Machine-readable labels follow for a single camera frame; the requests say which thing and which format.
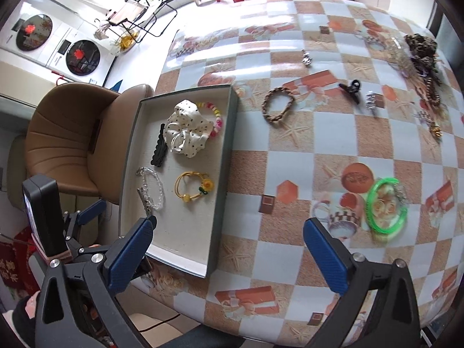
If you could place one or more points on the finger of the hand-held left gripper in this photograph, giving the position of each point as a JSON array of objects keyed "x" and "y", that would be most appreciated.
[{"x": 90, "y": 213}]

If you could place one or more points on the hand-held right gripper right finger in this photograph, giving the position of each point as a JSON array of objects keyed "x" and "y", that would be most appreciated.
[{"x": 326, "y": 257}]

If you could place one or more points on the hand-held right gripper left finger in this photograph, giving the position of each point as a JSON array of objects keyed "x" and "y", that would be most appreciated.
[{"x": 130, "y": 257}]

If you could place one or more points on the grey cardboard box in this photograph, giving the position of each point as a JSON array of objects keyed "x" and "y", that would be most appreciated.
[{"x": 181, "y": 232}]

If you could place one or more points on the black scalloped hair clip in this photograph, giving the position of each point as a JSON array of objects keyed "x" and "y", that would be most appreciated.
[{"x": 159, "y": 148}]

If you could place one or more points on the white polka dot scrunchie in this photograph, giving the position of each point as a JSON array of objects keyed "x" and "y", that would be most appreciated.
[{"x": 186, "y": 127}]

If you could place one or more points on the person's left forearm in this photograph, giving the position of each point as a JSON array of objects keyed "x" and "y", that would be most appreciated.
[{"x": 23, "y": 319}]

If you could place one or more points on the beige sofa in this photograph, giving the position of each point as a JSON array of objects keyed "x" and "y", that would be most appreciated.
[{"x": 20, "y": 163}]

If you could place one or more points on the red embroidered cushion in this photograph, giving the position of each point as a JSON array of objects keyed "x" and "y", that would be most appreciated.
[{"x": 16, "y": 264}]

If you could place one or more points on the green plastic bangle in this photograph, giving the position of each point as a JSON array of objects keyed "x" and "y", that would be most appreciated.
[{"x": 369, "y": 203}]

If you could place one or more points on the brown leather chair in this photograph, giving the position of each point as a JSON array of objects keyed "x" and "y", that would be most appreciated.
[{"x": 61, "y": 141}]

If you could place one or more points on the checked printed tablecloth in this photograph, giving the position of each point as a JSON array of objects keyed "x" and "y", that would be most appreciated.
[{"x": 290, "y": 152}]

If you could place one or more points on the person's leg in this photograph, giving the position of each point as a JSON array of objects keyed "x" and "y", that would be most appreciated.
[{"x": 210, "y": 339}]

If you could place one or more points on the white washing machine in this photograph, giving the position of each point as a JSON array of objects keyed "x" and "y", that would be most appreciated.
[{"x": 84, "y": 58}]

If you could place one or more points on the small silver hair clip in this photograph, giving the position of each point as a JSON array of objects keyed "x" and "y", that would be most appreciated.
[{"x": 370, "y": 102}]

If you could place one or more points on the small gold ornament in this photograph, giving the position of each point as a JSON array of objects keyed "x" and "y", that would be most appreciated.
[{"x": 436, "y": 130}]

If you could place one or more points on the small black claw clip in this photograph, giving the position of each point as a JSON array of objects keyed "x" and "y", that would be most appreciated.
[{"x": 351, "y": 90}]

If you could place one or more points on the checked small hair clip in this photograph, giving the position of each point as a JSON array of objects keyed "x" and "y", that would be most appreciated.
[{"x": 425, "y": 116}]

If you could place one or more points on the yellow floor ornament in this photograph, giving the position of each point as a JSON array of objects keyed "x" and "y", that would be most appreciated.
[{"x": 127, "y": 40}]

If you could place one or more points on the white stacked dryer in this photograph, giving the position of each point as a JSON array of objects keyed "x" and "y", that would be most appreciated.
[{"x": 34, "y": 31}]

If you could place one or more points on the white hanging cloth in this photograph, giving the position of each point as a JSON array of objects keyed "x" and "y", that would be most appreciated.
[{"x": 100, "y": 29}]

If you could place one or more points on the black folding chair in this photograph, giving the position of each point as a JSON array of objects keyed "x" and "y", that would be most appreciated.
[{"x": 125, "y": 14}]

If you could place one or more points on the clear plastic hair clip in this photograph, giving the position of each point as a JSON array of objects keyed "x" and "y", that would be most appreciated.
[{"x": 400, "y": 60}]

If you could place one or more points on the leopard print scrunchie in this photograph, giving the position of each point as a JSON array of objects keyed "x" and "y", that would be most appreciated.
[{"x": 420, "y": 45}]

